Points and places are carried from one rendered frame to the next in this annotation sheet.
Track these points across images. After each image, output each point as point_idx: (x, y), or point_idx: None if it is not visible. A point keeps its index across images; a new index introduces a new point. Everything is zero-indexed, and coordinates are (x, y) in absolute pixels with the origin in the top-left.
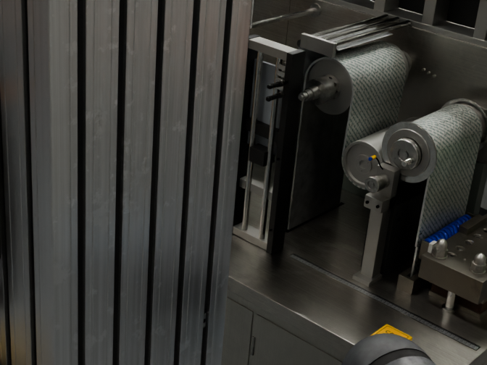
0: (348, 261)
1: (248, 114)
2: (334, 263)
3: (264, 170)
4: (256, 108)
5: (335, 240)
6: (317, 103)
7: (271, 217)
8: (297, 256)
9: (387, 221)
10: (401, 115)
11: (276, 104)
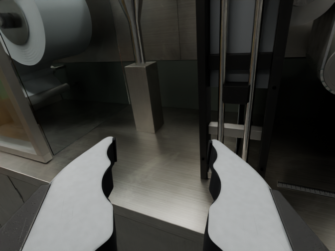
0: (325, 171)
1: (209, 50)
2: (321, 179)
3: (184, 116)
4: (226, 34)
5: (287, 153)
6: (309, 1)
7: (261, 157)
8: (284, 184)
9: None
10: (291, 42)
11: (262, 12)
